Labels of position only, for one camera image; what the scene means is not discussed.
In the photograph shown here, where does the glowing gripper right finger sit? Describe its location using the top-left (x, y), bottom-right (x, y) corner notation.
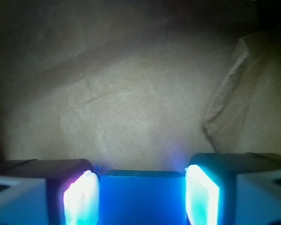
top-left (185, 153), bottom-right (281, 225)

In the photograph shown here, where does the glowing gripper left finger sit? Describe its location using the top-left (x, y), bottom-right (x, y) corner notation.
top-left (0, 159), bottom-right (100, 225)

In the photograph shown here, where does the blue rectangular block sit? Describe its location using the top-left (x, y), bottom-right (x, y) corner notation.
top-left (99, 170), bottom-right (187, 225)

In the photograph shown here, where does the brown paper bag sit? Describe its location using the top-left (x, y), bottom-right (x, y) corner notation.
top-left (0, 0), bottom-right (281, 171)

